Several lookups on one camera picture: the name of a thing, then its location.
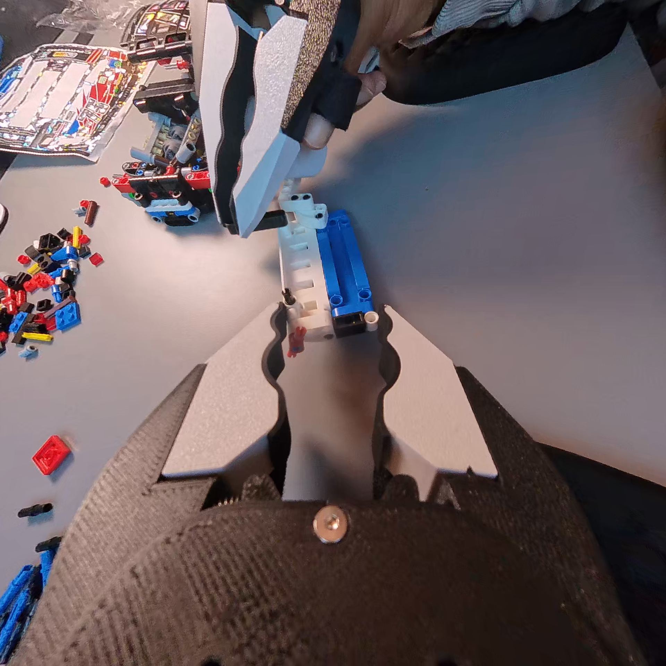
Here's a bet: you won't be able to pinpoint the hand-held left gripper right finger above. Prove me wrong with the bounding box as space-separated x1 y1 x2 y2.
374 304 497 503

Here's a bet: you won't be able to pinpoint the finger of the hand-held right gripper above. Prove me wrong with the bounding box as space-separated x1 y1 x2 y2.
230 18 309 239
198 0 259 236

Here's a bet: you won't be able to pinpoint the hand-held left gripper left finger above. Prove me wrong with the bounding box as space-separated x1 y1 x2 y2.
161 302 288 487

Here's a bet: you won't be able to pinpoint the blue and white lego assembly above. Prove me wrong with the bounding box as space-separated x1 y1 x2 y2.
255 177 379 360

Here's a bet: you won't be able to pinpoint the black stickered lego panel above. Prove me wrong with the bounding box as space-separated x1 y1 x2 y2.
120 0 193 66

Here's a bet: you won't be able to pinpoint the lego car chassis assembly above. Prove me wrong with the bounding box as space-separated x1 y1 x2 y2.
100 78 215 228

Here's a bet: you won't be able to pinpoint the red square lego plate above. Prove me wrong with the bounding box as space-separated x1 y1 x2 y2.
32 435 74 476

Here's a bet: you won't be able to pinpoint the pile of mixed lego pieces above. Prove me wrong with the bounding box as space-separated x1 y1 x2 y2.
0 225 105 361

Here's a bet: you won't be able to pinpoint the person's right hand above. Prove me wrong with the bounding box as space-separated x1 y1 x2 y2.
304 0 443 151

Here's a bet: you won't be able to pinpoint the clear plastic bag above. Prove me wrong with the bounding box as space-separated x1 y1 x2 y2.
36 0 131 33

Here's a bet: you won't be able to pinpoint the blue beam pieces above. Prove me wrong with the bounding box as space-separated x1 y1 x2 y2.
0 537 62 664

